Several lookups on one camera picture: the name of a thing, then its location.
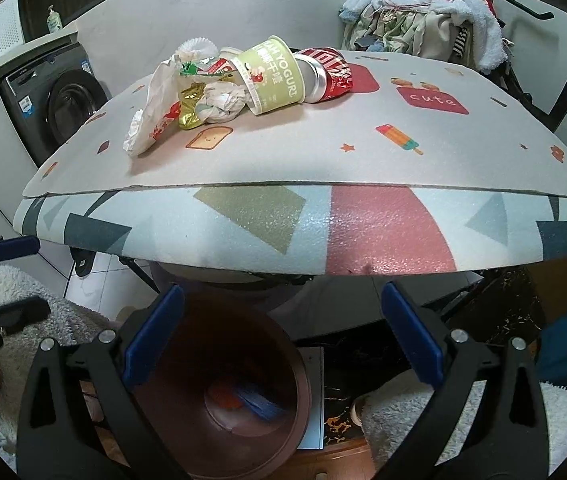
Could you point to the pile of clothes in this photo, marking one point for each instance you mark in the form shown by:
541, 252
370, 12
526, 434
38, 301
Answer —
443, 20

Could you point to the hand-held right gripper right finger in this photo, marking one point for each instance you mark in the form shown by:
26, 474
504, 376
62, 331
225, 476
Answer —
411, 340

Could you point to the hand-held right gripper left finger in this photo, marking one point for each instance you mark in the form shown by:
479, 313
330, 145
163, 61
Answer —
156, 340

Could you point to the soap pump bottle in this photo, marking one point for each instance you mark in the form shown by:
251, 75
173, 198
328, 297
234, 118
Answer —
54, 20

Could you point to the cartoon printed foam mat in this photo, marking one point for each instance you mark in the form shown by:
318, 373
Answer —
313, 150

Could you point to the crushed red soda can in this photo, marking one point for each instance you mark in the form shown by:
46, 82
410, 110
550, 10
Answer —
331, 72

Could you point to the green yogurt cup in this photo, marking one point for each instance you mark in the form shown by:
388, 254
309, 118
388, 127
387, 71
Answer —
273, 75

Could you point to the grey washing machine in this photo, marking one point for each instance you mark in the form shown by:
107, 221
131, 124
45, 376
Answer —
70, 105

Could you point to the white pleated paper liner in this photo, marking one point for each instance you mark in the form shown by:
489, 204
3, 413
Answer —
196, 49

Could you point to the gold foil wrapper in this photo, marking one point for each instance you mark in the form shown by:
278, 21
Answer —
191, 115

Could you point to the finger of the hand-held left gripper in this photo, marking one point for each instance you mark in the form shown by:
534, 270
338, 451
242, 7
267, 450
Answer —
15, 248
20, 311

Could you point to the crumpled white tissue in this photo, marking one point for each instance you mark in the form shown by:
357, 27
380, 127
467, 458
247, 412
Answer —
223, 105

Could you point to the brown plastic bin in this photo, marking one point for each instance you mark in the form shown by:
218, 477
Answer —
243, 340

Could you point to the white plastic bag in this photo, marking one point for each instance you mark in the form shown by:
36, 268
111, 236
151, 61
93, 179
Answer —
156, 110

